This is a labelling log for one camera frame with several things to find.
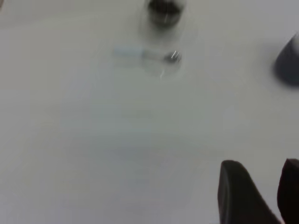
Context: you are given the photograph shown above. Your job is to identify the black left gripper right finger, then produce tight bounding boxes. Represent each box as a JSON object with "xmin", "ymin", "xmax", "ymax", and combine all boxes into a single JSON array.
[{"xmin": 277, "ymin": 158, "xmax": 299, "ymax": 224}]

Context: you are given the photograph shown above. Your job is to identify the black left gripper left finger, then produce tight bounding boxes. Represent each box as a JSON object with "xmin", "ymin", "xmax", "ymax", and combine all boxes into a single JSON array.
[{"xmin": 217, "ymin": 160, "xmax": 282, "ymax": 224}]

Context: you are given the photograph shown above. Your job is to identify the dark grey ceramic mug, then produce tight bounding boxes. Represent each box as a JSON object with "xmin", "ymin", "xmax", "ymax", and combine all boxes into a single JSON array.
[{"xmin": 271, "ymin": 34, "xmax": 299, "ymax": 89}]

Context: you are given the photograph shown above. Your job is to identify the metal spoon light blue handle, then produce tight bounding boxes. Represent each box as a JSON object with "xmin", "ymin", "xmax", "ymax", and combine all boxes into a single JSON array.
[{"xmin": 114, "ymin": 46, "xmax": 183, "ymax": 64}]

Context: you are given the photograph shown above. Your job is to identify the dark coffee beans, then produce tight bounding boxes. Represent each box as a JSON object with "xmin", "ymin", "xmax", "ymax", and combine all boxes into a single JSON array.
[{"xmin": 147, "ymin": 0, "xmax": 183, "ymax": 27}]

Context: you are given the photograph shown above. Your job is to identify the clear glass dish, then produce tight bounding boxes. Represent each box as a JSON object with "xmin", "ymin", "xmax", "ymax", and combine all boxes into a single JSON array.
[{"xmin": 142, "ymin": 50, "xmax": 185, "ymax": 79}]

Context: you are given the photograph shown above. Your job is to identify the clear glass jar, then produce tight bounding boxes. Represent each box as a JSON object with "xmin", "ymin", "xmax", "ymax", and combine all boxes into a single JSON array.
[{"xmin": 139, "ymin": 0, "xmax": 188, "ymax": 41}]

